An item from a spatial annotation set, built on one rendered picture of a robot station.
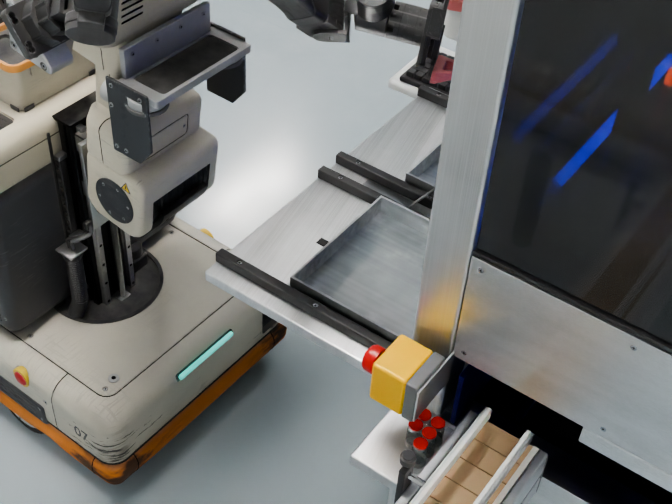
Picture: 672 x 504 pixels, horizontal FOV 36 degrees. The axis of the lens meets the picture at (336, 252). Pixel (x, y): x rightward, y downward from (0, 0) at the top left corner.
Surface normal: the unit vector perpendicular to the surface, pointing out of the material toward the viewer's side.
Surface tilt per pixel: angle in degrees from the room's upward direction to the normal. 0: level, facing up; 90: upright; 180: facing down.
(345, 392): 0
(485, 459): 0
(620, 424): 90
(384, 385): 90
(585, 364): 90
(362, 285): 0
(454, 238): 90
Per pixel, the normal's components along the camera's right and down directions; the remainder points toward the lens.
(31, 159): 0.80, 0.44
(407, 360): 0.05, -0.73
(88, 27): -0.06, 0.98
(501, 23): -0.58, 0.54
